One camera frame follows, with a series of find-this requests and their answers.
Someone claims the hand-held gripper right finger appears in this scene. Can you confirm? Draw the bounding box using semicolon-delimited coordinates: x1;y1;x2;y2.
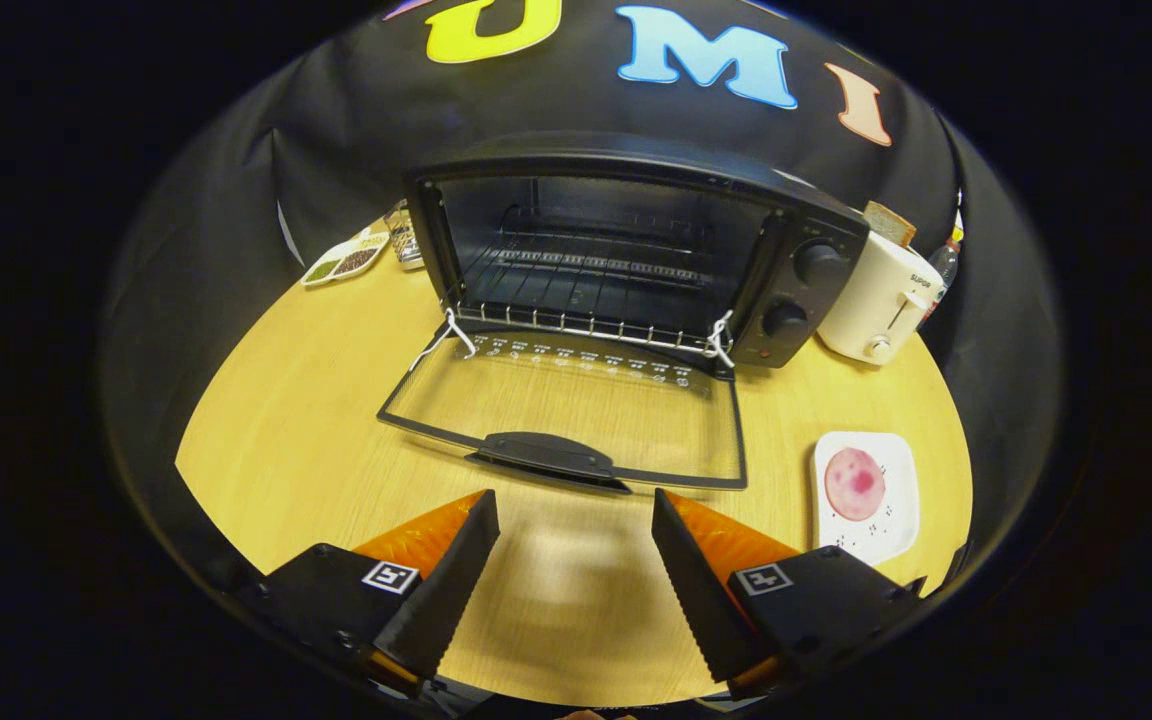
651;488;929;701

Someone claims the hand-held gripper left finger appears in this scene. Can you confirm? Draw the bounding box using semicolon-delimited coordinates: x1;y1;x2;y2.
236;489;501;699

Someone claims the pink ham slice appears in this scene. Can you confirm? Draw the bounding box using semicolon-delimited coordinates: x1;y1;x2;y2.
824;447;886;522

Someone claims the white square plate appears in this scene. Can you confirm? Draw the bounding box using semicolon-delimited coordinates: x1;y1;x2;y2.
813;431;921;567

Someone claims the black toaster oven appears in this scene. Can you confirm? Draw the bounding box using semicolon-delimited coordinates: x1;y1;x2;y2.
377;133;872;496

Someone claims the white bread toaster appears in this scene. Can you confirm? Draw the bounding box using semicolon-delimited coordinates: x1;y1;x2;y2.
816;232;947;366

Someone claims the white divided bean dish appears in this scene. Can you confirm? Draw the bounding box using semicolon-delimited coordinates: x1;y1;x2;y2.
300;228;390;289

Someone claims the clear plastic water bottle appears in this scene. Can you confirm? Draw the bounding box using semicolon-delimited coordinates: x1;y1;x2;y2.
921;225;965;326

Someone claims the toasted bread slice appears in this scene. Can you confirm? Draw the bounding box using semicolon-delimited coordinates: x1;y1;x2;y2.
863;201;917;248

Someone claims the black backdrop cloth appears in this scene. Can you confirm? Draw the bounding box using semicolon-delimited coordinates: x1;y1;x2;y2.
101;0;1067;621

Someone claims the white cord tie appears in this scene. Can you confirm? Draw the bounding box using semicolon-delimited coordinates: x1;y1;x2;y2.
433;308;478;361
704;310;736;369

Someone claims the wire mesh pen holder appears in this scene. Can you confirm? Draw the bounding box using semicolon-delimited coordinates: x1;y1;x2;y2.
384;200;427;271

